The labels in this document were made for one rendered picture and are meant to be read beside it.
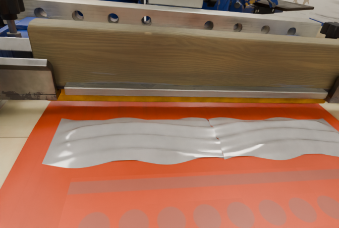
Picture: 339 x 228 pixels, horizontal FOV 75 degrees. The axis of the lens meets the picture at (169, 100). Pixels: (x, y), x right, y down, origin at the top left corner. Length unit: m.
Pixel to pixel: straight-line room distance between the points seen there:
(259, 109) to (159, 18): 0.27
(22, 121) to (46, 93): 0.04
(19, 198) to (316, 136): 0.32
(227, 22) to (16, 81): 0.41
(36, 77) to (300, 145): 0.31
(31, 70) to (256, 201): 0.26
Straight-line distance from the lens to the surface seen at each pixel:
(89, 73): 0.27
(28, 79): 0.28
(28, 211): 0.22
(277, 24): 0.59
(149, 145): 0.24
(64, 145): 0.25
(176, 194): 0.21
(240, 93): 0.30
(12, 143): 0.28
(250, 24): 0.56
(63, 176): 0.23
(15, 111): 0.33
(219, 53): 0.28
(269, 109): 0.36
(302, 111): 0.39
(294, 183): 0.26
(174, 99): 0.31
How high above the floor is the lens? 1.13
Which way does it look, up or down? 32 degrees down
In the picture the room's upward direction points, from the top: 7 degrees clockwise
